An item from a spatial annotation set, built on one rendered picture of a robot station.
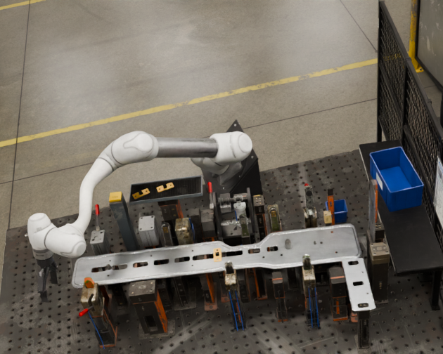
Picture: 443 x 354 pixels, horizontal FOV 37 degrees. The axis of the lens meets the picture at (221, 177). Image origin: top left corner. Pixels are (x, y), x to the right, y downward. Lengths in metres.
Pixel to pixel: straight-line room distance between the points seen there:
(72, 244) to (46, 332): 0.77
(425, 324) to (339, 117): 2.65
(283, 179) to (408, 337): 1.26
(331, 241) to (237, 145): 0.70
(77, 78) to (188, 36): 1.20
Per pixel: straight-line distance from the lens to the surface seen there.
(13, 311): 3.73
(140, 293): 3.11
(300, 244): 3.20
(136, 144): 3.09
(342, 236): 3.22
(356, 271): 3.08
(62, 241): 2.94
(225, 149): 3.43
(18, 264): 3.95
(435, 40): 5.53
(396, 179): 3.46
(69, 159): 5.70
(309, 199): 3.20
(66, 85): 6.68
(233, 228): 3.36
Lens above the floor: 3.37
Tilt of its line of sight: 41 degrees down
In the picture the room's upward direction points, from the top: 11 degrees counter-clockwise
